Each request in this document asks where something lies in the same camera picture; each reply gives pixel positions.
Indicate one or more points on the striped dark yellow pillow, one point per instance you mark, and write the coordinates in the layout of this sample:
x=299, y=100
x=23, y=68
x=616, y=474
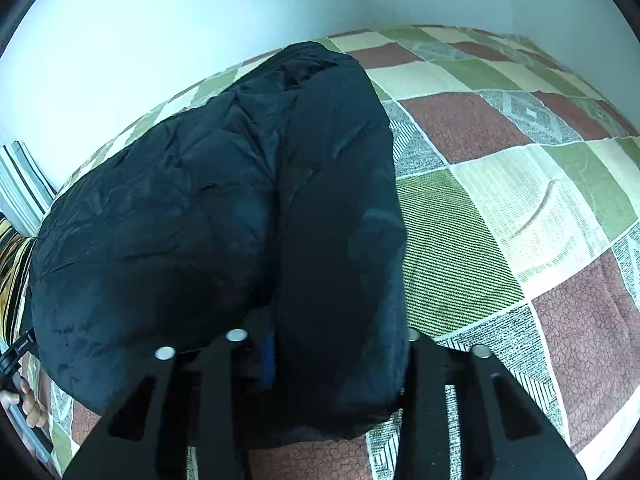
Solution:
x=16, y=251

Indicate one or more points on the checkered bed cover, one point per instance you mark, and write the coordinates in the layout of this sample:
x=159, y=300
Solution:
x=520, y=187

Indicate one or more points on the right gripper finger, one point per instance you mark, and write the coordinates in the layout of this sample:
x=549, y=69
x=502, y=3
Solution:
x=267, y=360

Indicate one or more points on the person's left hand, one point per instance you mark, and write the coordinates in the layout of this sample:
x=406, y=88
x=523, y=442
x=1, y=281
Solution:
x=36, y=415

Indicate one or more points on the black puffer jacket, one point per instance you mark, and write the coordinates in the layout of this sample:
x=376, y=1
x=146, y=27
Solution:
x=271, y=207

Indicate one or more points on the striped light pillow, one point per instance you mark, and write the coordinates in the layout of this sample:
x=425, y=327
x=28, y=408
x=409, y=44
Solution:
x=26, y=194

